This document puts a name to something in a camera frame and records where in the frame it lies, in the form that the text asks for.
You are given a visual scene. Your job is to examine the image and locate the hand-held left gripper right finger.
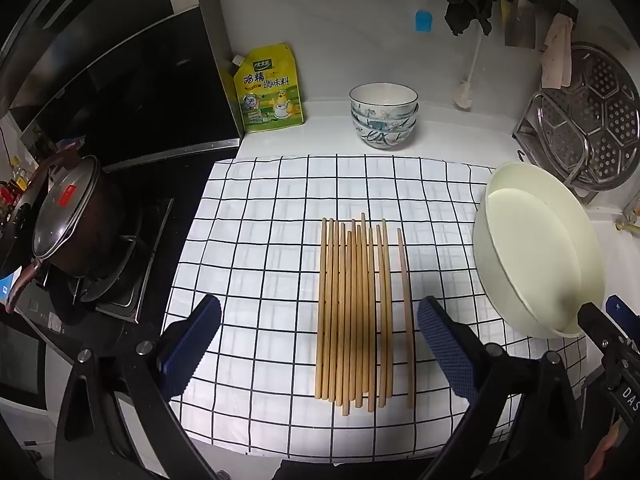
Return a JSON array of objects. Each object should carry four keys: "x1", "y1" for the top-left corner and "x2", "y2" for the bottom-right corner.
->
[{"x1": 416, "y1": 296, "x2": 586, "y2": 480}]

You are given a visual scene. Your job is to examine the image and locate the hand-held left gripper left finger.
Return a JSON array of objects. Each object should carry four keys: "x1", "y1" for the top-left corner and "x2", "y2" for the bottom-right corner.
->
[{"x1": 54, "y1": 294, "x2": 223, "y2": 480}]

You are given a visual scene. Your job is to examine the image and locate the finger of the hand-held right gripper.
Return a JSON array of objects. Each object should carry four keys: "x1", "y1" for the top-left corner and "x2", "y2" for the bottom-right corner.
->
[
  {"x1": 576, "y1": 301, "x2": 632, "y2": 361},
  {"x1": 604, "y1": 294, "x2": 640, "y2": 346}
]

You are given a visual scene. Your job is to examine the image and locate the row of wooden chopsticks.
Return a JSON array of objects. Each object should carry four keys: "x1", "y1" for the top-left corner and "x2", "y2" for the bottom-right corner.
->
[{"x1": 314, "y1": 212, "x2": 417, "y2": 417}]

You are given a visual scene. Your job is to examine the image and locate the cream round plate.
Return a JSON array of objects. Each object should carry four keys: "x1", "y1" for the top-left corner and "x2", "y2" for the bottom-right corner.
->
[{"x1": 472, "y1": 161, "x2": 607, "y2": 338}]

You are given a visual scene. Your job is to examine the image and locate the black gas stove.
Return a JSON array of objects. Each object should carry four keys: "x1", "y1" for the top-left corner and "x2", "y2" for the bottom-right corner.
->
[{"x1": 30, "y1": 195, "x2": 176, "y2": 326}]

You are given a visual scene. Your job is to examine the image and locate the white black grid cloth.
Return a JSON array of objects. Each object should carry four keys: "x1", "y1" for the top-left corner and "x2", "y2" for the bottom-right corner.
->
[{"x1": 162, "y1": 154, "x2": 588, "y2": 461}]

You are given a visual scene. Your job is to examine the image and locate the dark cooking pot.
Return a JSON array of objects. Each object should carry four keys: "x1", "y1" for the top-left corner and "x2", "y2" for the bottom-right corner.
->
[{"x1": 7, "y1": 155, "x2": 147, "y2": 313}]

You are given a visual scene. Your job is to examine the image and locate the black under-counter appliance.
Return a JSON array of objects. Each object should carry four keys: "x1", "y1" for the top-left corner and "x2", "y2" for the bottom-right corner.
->
[{"x1": 0, "y1": 320, "x2": 51, "y2": 411}]

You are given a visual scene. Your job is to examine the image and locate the small perforated steamer tray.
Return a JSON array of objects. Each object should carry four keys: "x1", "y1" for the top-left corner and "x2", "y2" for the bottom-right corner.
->
[{"x1": 530, "y1": 91, "x2": 592, "y2": 181}]

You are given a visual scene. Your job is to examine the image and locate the glass pot lid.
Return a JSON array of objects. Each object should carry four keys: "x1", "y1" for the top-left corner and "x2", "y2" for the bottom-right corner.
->
[{"x1": 31, "y1": 155, "x2": 103, "y2": 261}]

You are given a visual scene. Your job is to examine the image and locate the large perforated steamer tray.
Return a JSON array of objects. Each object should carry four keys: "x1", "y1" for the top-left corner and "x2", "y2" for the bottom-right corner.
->
[{"x1": 565, "y1": 42, "x2": 640, "y2": 191}]

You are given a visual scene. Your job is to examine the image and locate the blue patterned white bowl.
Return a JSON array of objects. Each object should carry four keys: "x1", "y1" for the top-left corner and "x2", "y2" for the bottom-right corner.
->
[
  {"x1": 353, "y1": 122, "x2": 416, "y2": 150},
  {"x1": 348, "y1": 82, "x2": 419, "y2": 117},
  {"x1": 350, "y1": 107, "x2": 418, "y2": 132}
]

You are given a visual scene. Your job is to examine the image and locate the stainless steel rack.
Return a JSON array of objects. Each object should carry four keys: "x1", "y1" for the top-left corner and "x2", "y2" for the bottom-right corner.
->
[{"x1": 512, "y1": 90, "x2": 596, "y2": 206}]

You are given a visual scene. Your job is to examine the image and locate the condiment bottles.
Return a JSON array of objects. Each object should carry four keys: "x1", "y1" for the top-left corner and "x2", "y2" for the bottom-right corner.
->
[{"x1": 0, "y1": 155, "x2": 37, "y2": 211}]

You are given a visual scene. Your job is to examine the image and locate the white dish brush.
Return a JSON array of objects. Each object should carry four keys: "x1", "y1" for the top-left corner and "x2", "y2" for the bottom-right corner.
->
[{"x1": 452, "y1": 30, "x2": 486, "y2": 111}]

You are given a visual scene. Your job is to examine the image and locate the pink rag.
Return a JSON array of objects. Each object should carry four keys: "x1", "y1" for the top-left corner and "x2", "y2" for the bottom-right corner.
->
[{"x1": 541, "y1": 12, "x2": 573, "y2": 88}]

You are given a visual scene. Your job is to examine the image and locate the yellow green seasoning pouch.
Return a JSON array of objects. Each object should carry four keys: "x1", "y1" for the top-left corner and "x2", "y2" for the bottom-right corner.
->
[{"x1": 231, "y1": 42, "x2": 306, "y2": 134}]

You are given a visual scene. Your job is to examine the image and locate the black range hood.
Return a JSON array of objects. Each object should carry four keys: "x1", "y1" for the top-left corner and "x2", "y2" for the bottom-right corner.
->
[{"x1": 0, "y1": 0, "x2": 243, "y2": 173}]

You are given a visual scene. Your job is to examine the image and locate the steel cleaver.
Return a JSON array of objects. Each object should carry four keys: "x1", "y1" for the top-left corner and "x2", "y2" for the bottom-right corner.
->
[{"x1": 502, "y1": 0, "x2": 538, "y2": 51}]

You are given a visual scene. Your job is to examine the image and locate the black hanging cloth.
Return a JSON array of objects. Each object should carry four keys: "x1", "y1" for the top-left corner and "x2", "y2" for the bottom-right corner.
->
[{"x1": 444, "y1": 0, "x2": 516, "y2": 37}]

